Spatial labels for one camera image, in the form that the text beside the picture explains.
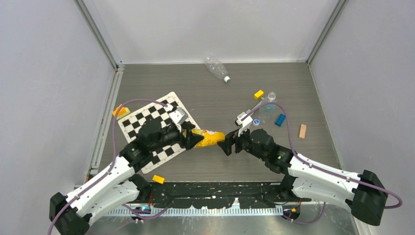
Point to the blue lego brick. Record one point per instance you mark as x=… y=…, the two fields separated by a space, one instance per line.
x=280 y=120

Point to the clear bottle blue cap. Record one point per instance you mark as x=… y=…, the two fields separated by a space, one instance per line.
x=217 y=69

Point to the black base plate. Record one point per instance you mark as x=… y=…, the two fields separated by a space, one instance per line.
x=213 y=195

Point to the blue Pocari Sweat cap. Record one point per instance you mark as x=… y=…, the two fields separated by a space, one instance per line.
x=256 y=122

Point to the clear plastic bottle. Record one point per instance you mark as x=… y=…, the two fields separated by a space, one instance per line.
x=267 y=112

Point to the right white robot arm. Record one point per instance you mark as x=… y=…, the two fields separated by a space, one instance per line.
x=361 y=194

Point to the tan wooden block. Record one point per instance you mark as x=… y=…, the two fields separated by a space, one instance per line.
x=302 y=131

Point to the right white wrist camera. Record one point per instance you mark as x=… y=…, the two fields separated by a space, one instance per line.
x=243 y=121

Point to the yellow juice bottle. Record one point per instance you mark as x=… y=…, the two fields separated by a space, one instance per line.
x=210 y=137

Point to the yellow block near base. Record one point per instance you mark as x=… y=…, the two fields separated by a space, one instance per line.
x=158 y=179

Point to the orange green block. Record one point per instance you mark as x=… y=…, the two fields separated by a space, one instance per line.
x=120 y=112

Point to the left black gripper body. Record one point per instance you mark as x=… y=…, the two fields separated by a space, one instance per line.
x=175 y=134

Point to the black white chessboard mat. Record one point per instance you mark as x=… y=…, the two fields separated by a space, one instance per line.
x=143 y=131

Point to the grey long block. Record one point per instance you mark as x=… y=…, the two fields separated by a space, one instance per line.
x=257 y=105

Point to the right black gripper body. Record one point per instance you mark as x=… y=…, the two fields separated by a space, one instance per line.
x=244 y=142

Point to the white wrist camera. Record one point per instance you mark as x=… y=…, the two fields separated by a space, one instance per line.
x=178 y=115
x=243 y=121

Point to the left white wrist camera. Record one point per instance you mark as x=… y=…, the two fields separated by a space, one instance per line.
x=178 y=115

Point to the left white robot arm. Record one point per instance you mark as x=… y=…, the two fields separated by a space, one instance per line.
x=119 y=183

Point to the grey slotted cable duct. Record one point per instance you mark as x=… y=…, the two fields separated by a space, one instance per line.
x=232 y=211

